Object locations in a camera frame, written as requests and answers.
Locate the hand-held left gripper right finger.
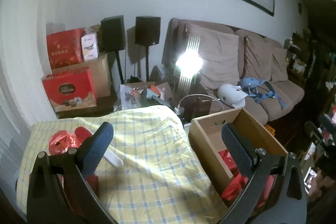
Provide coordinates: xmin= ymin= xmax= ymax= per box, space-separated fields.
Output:
xmin=221 ymin=123 xmax=307 ymax=224

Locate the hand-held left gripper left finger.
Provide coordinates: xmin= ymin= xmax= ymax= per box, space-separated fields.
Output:
xmin=26 ymin=122 xmax=114 ymax=224

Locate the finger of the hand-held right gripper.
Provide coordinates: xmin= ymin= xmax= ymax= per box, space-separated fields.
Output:
xmin=304 ymin=114 xmax=336 ymax=147

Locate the large cardboard box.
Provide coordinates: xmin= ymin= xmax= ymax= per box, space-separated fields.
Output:
xmin=188 ymin=107 xmax=289 ymax=209

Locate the red ribbon ball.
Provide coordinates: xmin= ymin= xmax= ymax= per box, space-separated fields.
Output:
xmin=49 ymin=130 xmax=82 ymax=155

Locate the red white lint brush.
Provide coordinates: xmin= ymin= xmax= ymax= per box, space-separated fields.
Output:
xmin=74 ymin=127 xmax=124 ymax=168

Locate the brown sofa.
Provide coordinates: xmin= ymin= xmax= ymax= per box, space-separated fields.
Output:
xmin=163 ymin=18 xmax=305 ymax=125

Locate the white dome device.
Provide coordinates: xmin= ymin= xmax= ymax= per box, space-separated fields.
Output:
xmin=218 ymin=84 xmax=248 ymax=109

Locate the yellow plaid tablecloth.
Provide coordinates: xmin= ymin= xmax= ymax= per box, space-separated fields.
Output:
xmin=17 ymin=105 xmax=229 ymax=224

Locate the open box of clutter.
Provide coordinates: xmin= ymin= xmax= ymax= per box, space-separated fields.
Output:
xmin=119 ymin=81 xmax=174 ymax=109

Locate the brown cardboard carton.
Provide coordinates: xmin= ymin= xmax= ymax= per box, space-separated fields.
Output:
xmin=51 ymin=53 xmax=112 ymax=98

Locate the small brown cushion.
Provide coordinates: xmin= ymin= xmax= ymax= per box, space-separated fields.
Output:
xmin=270 ymin=47 xmax=289 ymax=82

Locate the cluttered wooden cabinet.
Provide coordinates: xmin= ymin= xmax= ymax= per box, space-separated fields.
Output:
xmin=283 ymin=27 xmax=336 ymax=88

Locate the medium brown cushion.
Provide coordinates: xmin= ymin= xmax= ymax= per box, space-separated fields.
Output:
xmin=243 ymin=35 xmax=275 ymax=83

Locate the large brown cushion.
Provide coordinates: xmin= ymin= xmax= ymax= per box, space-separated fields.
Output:
xmin=185 ymin=24 xmax=243 ymax=90

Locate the bright lamp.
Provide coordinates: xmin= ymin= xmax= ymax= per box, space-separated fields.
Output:
xmin=175 ymin=55 xmax=203 ymax=77

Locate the white printed box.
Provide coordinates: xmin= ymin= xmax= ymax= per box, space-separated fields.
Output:
xmin=80 ymin=33 xmax=100 ymax=61

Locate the black speaker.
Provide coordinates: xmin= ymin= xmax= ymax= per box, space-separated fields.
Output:
xmin=135 ymin=16 xmax=161 ymax=45
xmin=101 ymin=16 xmax=126 ymax=52

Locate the white cable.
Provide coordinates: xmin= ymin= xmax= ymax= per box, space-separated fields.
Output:
xmin=178 ymin=94 xmax=223 ymax=112

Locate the blue strap harness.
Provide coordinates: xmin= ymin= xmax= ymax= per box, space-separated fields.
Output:
xmin=240 ymin=77 xmax=288 ymax=109

